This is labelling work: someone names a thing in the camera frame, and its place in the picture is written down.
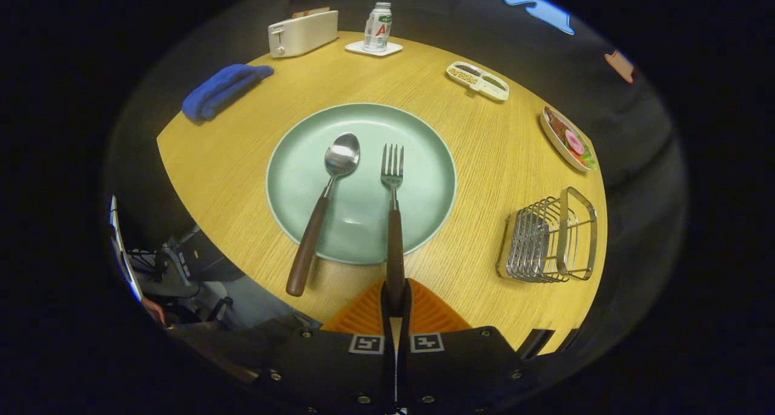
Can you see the blue folded cloth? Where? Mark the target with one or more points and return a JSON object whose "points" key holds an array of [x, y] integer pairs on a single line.
{"points": [[218, 91]]}

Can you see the black table leg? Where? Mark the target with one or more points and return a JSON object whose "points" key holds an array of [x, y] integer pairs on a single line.
{"points": [[536, 343], [569, 339]]}

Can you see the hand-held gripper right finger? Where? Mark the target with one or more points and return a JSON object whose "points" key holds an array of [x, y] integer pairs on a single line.
{"points": [[404, 366]]}

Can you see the black computer box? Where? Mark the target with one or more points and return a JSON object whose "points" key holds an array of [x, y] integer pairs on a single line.
{"points": [[209, 257]]}

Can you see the white edged monitor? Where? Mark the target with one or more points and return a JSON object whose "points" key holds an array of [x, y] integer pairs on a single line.
{"points": [[124, 257]]}

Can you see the white food plate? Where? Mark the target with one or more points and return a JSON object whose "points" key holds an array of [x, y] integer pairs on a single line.
{"points": [[554, 142]]}

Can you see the white square coaster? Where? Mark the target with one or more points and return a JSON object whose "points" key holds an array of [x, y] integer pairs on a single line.
{"points": [[393, 48]]}

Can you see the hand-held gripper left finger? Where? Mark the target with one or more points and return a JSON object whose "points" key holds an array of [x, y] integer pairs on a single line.
{"points": [[387, 366]]}

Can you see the small plastic drink bottle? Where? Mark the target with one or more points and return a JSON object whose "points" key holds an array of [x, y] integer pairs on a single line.
{"points": [[376, 30]]}

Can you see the white divided bean tray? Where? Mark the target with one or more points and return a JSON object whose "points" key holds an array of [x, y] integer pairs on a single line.
{"points": [[463, 74]]}

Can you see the large brown meat slice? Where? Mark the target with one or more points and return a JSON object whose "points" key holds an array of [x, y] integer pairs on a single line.
{"points": [[556, 124]]}

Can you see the pale green plate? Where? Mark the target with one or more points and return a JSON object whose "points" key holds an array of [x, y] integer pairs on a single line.
{"points": [[363, 221]]}

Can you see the green lettuce leaf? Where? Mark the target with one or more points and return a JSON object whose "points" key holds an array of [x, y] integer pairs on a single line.
{"points": [[589, 157]]}

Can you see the toast slice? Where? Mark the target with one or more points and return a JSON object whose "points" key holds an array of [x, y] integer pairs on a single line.
{"points": [[312, 12]]}

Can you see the red tomato slice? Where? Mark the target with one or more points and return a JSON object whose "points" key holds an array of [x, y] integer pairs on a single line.
{"points": [[579, 158]]}

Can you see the white toaster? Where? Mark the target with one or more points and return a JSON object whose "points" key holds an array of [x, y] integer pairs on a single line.
{"points": [[303, 36]]}

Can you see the pink ham slice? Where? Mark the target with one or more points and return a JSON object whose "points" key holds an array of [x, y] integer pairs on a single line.
{"points": [[574, 142]]}

